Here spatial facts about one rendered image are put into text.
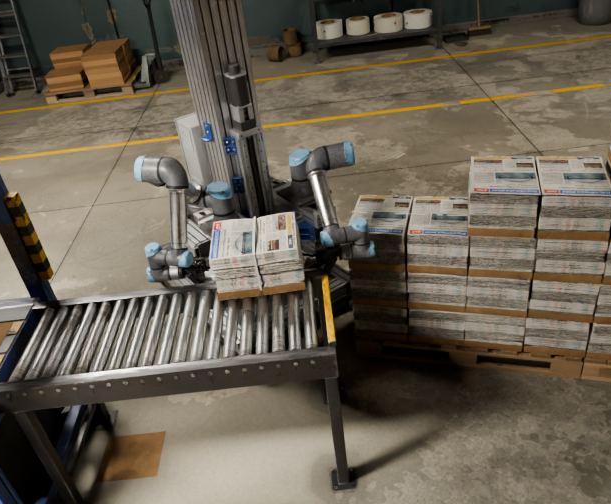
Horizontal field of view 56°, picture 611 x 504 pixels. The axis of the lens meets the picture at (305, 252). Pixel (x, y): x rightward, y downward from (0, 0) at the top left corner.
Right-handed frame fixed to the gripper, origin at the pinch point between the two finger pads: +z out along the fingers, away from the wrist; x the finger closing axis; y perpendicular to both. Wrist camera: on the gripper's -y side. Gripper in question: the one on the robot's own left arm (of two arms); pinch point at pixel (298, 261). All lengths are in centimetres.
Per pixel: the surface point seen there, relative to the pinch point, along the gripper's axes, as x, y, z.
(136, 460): 39, -80, 91
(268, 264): 23.3, 16.7, 11.6
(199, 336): 44, 0, 42
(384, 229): -14.3, 2.4, -42.4
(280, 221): 2.3, 24.0, 5.3
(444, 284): -2, -26, -69
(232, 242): 13.4, 23.2, 26.0
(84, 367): 53, 0, 87
